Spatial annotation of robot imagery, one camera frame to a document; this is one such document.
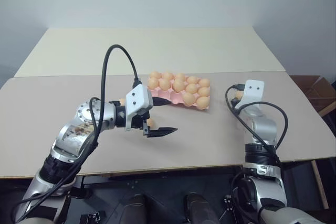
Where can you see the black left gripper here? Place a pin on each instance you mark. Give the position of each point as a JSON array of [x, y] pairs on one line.
[[137, 121]]

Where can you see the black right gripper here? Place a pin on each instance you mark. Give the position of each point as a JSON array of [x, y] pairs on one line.
[[234, 101]]

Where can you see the orange egg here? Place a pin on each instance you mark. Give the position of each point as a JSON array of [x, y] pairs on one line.
[[178, 85], [180, 76], [153, 82], [165, 84], [191, 88], [203, 102], [238, 94], [193, 79], [151, 123], [155, 74], [167, 75], [204, 82], [204, 91], [189, 98], [122, 101]]

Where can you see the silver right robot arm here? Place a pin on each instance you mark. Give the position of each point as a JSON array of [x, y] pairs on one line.
[[262, 127]]

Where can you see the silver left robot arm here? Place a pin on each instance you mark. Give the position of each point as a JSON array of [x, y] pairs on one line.
[[81, 111]]

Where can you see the pink egg tray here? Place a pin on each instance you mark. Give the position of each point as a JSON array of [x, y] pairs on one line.
[[176, 98]]

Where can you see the brown cardboard box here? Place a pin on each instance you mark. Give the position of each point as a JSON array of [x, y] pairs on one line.
[[309, 87]]

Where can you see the dark rounded shape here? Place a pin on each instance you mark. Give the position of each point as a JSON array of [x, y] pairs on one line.
[[136, 208], [199, 208]]

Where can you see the light wooden slat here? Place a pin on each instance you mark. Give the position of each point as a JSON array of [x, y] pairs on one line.
[[319, 182]]

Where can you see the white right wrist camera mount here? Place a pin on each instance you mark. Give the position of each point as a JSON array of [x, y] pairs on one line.
[[253, 89]]

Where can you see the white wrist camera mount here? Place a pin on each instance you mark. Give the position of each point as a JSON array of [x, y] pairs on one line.
[[137, 98], [253, 89]]

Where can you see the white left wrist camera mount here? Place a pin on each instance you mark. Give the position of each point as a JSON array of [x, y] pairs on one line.
[[137, 98]]

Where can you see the black base frame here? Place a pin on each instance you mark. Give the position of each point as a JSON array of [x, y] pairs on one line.
[[162, 187]]

